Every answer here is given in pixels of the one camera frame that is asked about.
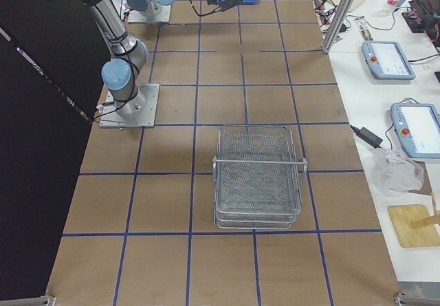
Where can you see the teach pendant far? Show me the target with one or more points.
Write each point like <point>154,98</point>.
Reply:
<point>387,61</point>

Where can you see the teach pendant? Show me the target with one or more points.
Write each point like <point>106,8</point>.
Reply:
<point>417,129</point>
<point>387,61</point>

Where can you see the black power adapter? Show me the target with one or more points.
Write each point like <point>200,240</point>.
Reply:
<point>368,136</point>

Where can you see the teach pendant near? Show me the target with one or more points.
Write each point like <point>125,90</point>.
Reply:
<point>417,129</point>

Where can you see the clear plastic bag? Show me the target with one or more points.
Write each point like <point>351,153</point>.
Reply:
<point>394,171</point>

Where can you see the wooden board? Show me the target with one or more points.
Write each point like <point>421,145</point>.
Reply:
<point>414,226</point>

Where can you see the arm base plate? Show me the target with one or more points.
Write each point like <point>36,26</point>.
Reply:
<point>139,112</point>
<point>155,13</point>

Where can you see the aluminium frame post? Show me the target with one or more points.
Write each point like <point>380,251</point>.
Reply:
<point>341,12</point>

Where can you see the wire mesh shelf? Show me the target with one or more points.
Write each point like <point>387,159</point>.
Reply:
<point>257,178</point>

